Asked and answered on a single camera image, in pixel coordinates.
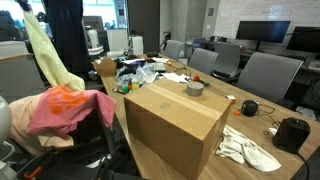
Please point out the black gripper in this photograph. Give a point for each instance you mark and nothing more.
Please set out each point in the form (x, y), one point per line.
(24, 5)

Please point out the light green towel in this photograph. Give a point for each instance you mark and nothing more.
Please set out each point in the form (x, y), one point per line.
(47, 57)

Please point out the peach shirt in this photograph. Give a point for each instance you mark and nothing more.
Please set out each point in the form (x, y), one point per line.
(22, 111)

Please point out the pink shirt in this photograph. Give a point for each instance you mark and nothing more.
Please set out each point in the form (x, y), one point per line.
(60, 109)

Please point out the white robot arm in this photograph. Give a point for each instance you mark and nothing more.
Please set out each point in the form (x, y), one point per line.
(13, 157)

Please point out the grey far chair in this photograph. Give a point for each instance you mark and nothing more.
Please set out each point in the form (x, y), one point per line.
(173, 49)

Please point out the grey mesh office chair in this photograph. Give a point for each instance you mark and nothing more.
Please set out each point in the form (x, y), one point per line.
(83, 137)

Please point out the grey chair middle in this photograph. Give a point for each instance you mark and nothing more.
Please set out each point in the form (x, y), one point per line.
(203, 60)

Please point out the grey chair near right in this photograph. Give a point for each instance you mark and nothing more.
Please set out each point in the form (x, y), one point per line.
(268, 76)

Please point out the small open cardboard box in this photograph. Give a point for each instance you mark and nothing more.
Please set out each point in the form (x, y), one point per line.
(105, 67)

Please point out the crumpled clear plastic bags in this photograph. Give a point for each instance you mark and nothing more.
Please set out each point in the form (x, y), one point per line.
(145, 74)

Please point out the orange black clamp left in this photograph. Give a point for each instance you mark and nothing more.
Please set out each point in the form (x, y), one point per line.
(35, 166)

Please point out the orange ball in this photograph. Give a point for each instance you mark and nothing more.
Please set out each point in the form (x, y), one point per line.
(196, 78)

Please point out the large cardboard box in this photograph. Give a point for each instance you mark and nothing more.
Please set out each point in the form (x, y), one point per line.
(183, 130)

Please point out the black monitor left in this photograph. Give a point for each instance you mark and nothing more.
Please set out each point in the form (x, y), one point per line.
(262, 31)

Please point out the black monitor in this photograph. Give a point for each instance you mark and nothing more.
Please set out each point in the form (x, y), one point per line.
(262, 31)
(306, 39)

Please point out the small black speaker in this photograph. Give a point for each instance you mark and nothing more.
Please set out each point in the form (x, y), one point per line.
(249, 108)

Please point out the white cloth on table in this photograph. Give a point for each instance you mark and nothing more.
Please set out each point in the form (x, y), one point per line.
(240, 149)

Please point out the black monitor right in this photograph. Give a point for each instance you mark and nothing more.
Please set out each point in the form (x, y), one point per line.
(306, 39)

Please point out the black round speaker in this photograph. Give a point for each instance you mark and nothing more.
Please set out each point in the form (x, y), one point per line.
(291, 135)

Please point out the grey duct tape roll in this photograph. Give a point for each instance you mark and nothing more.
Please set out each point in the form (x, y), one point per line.
(194, 89)

